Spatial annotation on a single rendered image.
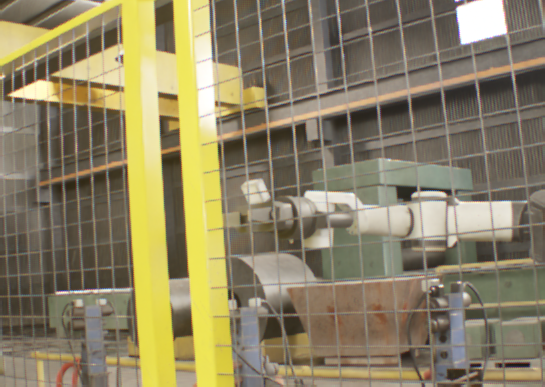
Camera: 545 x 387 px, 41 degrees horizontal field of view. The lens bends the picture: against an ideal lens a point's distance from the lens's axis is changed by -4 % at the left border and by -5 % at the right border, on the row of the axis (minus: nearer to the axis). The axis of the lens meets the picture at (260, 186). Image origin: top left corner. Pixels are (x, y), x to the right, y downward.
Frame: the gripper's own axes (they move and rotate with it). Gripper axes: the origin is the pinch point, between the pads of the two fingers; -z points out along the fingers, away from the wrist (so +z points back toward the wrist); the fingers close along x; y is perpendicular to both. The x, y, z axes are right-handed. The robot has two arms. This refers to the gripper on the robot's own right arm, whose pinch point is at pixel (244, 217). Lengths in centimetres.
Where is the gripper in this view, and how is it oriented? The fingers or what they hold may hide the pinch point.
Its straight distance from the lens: 143.6
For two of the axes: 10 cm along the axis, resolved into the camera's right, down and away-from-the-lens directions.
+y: 0.7, 9.9, -1.1
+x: 7.3, -1.3, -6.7
